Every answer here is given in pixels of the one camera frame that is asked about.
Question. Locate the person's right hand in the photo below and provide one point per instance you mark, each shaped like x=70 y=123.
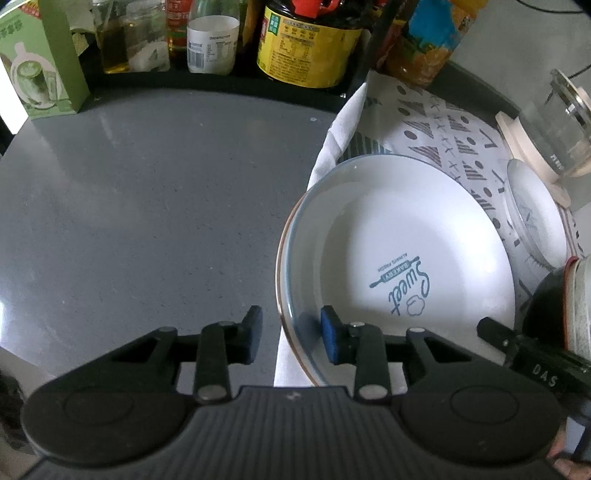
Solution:
x=570 y=454

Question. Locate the black shelf rack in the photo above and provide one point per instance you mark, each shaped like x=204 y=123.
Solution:
x=207 y=85

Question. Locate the red and black bowl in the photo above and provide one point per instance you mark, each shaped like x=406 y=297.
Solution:
x=545 y=309

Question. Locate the small white plate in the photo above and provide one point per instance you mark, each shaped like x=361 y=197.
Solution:
x=535 y=217

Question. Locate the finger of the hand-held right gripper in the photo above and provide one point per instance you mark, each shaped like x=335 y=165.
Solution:
x=496 y=334

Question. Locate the white-top oil dispenser bottle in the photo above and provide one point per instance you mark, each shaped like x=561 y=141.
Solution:
x=113 y=50

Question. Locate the white plate with blue print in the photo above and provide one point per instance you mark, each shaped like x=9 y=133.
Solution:
x=406 y=258

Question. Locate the white-label small jar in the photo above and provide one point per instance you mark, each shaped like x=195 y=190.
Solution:
x=212 y=46

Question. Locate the patterned fringed cloth mat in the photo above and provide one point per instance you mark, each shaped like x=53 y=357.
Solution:
x=443 y=134

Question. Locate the green cardboard box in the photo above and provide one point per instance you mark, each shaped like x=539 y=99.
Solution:
x=41 y=69

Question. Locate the clear glass jar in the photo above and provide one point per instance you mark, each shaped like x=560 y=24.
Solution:
x=147 y=46

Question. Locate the orange juice bottle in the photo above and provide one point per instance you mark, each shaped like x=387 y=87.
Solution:
x=429 y=41

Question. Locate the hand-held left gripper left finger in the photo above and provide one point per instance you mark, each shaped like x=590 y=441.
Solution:
x=251 y=332

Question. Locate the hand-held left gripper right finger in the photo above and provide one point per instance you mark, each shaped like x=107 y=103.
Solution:
x=330 y=337

